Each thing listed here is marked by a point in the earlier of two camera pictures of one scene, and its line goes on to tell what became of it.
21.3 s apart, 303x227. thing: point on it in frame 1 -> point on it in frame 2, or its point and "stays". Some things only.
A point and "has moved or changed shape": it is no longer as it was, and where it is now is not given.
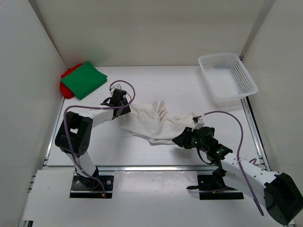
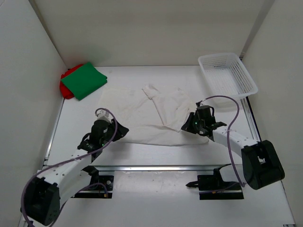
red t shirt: (66, 91) stays
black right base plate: (213, 187) stays
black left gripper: (127, 109) -> (121, 131)
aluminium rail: (71, 168) stays
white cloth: (153, 123) has moved or changed shape
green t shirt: (84, 80) stays
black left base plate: (90, 187) stays
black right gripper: (183, 139) -> (188, 126)
